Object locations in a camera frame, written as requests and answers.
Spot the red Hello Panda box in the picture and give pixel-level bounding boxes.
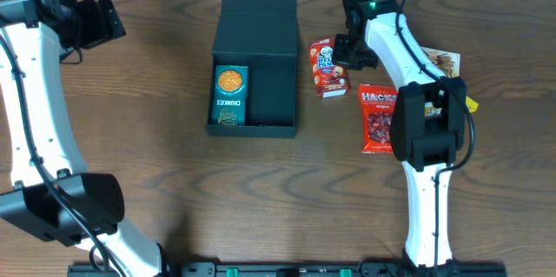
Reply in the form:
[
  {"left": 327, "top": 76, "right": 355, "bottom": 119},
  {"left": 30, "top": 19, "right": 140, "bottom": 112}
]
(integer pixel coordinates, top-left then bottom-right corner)
[{"left": 308, "top": 37, "right": 350, "bottom": 98}]

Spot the dark green gift box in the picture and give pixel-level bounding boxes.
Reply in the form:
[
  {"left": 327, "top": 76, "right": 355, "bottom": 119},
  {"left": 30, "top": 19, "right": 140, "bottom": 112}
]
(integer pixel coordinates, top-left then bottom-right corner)
[{"left": 205, "top": 0, "right": 299, "bottom": 138}]

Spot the brown Pocky box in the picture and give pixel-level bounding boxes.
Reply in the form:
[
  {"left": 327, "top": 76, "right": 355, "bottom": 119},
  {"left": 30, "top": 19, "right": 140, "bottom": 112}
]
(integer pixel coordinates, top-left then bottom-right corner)
[{"left": 422, "top": 47, "right": 460, "bottom": 77}]

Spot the teal Chunkies cookie box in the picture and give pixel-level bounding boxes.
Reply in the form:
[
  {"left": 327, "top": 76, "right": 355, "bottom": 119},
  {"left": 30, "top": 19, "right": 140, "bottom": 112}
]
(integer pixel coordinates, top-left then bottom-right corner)
[{"left": 211, "top": 65, "right": 248, "bottom": 126}]

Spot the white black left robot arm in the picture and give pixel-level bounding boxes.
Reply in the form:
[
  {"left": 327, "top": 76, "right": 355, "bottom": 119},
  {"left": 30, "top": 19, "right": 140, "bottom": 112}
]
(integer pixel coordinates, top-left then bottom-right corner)
[{"left": 1, "top": 0, "right": 168, "bottom": 276}]

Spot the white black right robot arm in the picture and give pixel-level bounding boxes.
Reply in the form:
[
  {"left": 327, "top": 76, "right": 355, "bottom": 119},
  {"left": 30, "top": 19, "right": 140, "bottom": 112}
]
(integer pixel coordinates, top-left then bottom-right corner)
[{"left": 332, "top": 0, "right": 474, "bottom": 274}]

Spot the red Hacks candy bag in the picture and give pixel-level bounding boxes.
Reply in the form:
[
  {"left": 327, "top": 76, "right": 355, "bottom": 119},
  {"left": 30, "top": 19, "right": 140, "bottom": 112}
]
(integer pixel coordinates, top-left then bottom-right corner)
[{"left": 358, "top": 83, "right": 397, "bottom": 154}]

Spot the yellow seeds snack bag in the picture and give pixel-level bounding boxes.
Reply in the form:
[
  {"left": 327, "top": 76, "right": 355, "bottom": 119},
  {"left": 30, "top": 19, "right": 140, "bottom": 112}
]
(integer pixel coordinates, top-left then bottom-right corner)
[{"left": 466, "top": 96, "right": 479, "bottom": 113}]

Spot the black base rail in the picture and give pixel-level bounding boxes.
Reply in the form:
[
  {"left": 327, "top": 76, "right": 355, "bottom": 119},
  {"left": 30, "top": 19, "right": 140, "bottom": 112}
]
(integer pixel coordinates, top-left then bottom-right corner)
[{"left": 67, "top": 261, "right": 508, "bottom": 277}]

